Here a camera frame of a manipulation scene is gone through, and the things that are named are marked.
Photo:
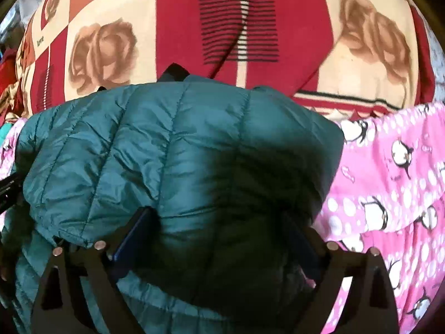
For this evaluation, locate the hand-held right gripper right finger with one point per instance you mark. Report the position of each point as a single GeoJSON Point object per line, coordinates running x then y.
{"type": "Point", "coordinates": [299, 247]}

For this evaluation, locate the teal quilted jacket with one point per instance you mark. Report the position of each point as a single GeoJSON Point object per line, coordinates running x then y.
{"type": "Point", "coordinates": [167, 167]}

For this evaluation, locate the rose-printed checked blanket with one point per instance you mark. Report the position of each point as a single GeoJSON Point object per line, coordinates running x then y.
{"type": "Point", "coordinates": [243, 34]}

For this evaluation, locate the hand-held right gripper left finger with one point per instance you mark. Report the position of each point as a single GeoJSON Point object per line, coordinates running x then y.
{"type": "Point", "coordinates": [132, 240]}

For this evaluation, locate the pink penguin blanket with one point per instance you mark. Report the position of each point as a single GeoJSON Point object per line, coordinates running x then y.
{"type": "Point", "coordinates": [389, 195]}

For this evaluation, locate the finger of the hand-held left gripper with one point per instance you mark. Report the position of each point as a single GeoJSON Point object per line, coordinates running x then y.
{"type": "Point", "coordinates": [12, 191]}

